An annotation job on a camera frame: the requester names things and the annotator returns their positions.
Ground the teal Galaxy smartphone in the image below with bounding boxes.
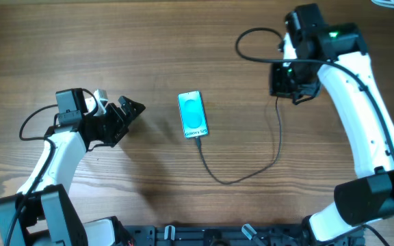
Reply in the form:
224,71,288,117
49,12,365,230
177,90,209,139

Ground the black USB charging cable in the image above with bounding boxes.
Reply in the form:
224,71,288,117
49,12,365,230
194,96,283,186

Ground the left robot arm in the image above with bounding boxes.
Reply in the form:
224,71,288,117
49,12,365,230
0,88,145,245

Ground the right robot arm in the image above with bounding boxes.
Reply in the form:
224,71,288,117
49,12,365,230
270,3,394,243

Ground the right camera black cable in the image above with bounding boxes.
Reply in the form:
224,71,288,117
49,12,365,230
235,27,394,246

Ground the camera black cable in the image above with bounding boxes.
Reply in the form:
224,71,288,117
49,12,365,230
235,27,394,246
4,87,99,246

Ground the left camera black cable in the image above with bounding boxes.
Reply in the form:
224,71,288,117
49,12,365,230
4,87,99,246

